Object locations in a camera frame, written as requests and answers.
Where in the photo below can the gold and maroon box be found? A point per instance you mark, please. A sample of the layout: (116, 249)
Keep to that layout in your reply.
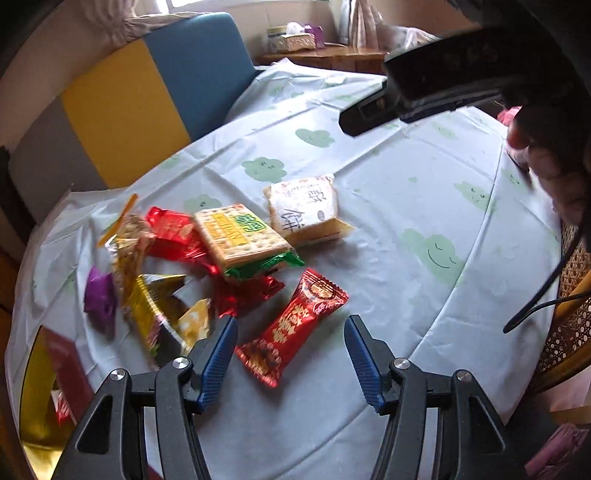
(37, 415)

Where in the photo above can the small purple box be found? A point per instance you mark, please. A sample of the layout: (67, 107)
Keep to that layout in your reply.
(316, 34)

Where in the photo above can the person's purple patterned clothing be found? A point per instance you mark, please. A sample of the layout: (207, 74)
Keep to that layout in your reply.
(563, 452)

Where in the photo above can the rattan chair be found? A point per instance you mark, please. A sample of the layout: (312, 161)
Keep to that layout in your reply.
(572, 332)

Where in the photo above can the red foil snack packet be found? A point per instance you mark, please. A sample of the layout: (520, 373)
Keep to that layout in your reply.
(244, 295)
(171, 230)

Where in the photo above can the small gold snack packet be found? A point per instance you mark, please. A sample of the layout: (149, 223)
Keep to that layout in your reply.
(196, 323)

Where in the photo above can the large red snack packet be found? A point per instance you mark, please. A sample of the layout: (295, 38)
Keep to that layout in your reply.
(295, 323)

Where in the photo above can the clear nut snack packet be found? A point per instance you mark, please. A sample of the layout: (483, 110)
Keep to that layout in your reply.
(131, 249)

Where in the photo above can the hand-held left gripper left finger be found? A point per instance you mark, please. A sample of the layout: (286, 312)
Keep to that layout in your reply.
(217, 364)

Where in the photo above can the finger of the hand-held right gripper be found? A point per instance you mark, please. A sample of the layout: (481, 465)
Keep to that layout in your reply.
(369, 113)

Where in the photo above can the grey yellow blue sofa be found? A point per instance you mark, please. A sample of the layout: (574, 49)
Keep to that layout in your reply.
(120, 106)

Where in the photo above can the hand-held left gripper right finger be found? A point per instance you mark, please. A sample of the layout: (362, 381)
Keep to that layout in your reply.
(364, 364)

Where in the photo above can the purple snack packet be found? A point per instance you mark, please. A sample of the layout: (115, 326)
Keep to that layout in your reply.
(99, 295)

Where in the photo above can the yellow snack packet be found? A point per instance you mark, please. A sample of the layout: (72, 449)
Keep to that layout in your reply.
(147, 314)

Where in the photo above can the green cracker packet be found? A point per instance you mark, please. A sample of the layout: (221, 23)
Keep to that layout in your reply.
(235, 240)

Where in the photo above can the white biscuit packet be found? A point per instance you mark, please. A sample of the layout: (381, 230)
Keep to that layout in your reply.
(300, 207)

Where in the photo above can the wooden side table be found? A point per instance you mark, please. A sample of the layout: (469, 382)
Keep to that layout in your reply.
(332, 57)

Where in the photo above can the person's right hand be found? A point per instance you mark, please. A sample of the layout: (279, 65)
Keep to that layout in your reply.
(554, 184)

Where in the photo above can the tissue box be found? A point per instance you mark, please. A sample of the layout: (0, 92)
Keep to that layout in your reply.
(291, 42)

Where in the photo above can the clear plastic bag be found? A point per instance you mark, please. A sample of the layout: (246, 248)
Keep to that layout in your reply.
(360, 23)

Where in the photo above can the cloud print tablecloth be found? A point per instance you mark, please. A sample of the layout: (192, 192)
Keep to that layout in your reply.
(392, 258)

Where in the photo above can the white fluffy cloth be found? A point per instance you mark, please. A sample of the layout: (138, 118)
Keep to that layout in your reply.
(147, 14)

